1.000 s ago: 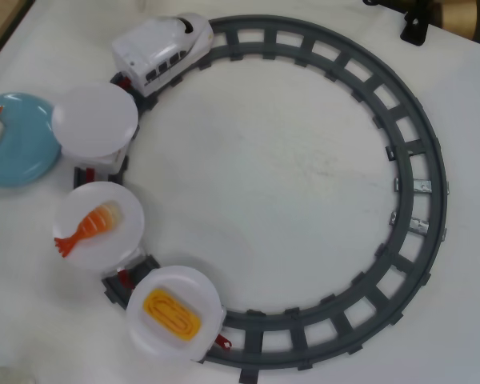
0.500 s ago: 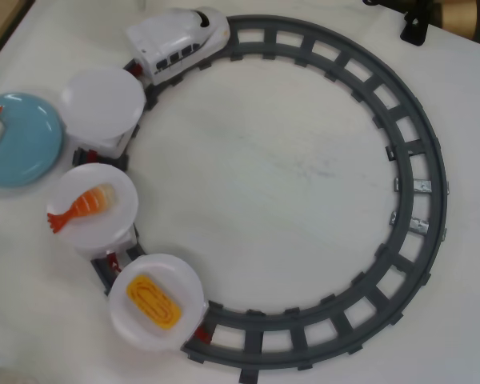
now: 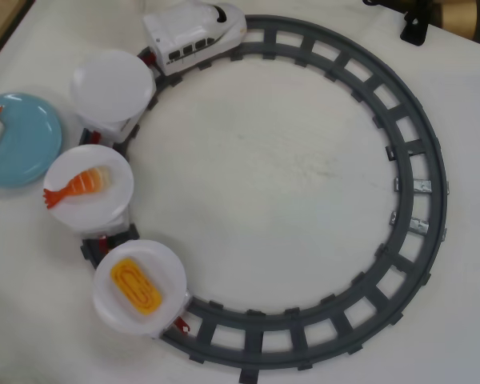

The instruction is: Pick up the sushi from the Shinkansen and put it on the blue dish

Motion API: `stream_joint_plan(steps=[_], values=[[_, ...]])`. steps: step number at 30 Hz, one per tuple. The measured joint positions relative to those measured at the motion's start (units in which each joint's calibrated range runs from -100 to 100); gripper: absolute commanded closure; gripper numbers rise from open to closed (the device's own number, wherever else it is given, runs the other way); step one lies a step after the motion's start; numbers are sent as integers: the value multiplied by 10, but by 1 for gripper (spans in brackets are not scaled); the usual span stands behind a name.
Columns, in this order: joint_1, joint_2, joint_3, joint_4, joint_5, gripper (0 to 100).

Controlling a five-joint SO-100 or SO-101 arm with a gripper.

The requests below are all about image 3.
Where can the yellow egg nigiri sushi toy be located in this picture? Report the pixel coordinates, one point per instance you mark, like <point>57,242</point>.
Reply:
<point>138,286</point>

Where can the white toy Shinkansen locomotive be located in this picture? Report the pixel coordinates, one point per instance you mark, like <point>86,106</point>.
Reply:
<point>184,36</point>

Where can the blue round dish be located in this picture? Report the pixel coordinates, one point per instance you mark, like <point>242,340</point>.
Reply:
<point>28,140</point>

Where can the white round plastic plate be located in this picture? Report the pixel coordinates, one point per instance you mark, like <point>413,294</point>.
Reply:
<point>112,84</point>
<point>88,216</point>
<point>172,272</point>

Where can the silver tape piece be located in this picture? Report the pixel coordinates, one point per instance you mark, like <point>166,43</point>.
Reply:
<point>422,186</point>
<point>419,225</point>

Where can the grey circular toy train track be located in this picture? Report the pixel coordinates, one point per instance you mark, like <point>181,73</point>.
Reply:
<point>424,120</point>

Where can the black clamp bracket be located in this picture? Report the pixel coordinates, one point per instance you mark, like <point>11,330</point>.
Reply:
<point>414,30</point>

